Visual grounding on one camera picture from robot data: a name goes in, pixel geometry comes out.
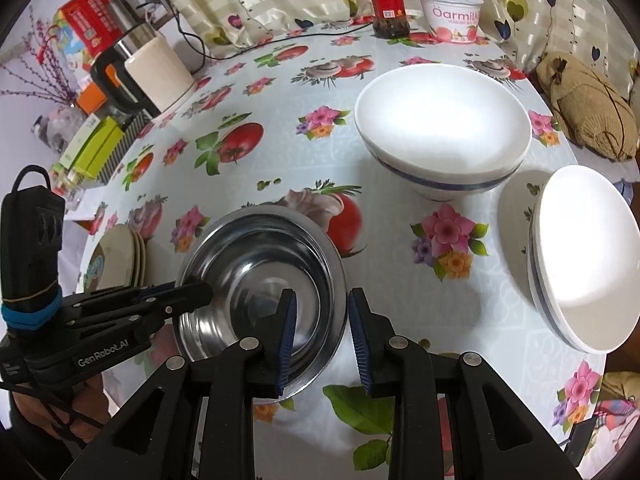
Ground person's left hand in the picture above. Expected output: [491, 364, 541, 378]
[11, 373, 113, 444]

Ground person's left forearm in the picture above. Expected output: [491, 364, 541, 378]
[0, 410, 86, 480]

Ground white and green box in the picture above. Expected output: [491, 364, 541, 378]
[59, 114, 103, 171]

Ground black power cable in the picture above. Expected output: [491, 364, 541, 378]
[135, 2, 376, 63]

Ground white yogurt cup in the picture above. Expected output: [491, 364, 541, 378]
[416, 0, 485, 45]

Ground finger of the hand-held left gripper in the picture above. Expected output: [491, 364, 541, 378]
[62, 282, 177, 319]
[70, 281, 215, 347]

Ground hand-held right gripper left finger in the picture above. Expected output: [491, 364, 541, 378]
[60, 287, 298, 480]

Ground cluster of small bottles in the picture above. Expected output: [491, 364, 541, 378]
[50, 167, 88, 211]

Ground purple decorative branches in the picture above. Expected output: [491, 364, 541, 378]
[0, 7, 81, 111]

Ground red packet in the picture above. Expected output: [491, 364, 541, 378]
[59, 0, 126, 58]

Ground colourful cartoon box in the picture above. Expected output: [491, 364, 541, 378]
[50, 15, 96, 83]

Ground orange box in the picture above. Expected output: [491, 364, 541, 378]
[76, 82, 108, 116]

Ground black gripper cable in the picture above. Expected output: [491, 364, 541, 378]
[0, 380, 106, 443]

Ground chili sauce jar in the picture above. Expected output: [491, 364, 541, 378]
[358, 0, 411, 38]

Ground white bowl with blue stripe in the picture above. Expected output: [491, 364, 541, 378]
[527, 165, 640, 355]
[354, 63, 532, 202]

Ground cream electric kettle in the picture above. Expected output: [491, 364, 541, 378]
[90, 22, 196, 116]

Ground steel bowl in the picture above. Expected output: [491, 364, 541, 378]
[176, 205, 348, 401]

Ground white kettle base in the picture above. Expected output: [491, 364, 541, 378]
[150, 80, 198, 117]

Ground plaid cloth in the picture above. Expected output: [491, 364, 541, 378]
[592, 395, 640, 441]

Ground striped tray box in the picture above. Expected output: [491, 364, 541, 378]
[95, 110, 153, 186]

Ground clear plastic bag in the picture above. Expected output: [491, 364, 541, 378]
[32, 105, 86, 153]

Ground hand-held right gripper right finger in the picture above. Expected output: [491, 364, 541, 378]
[348, 287, 583, 480]

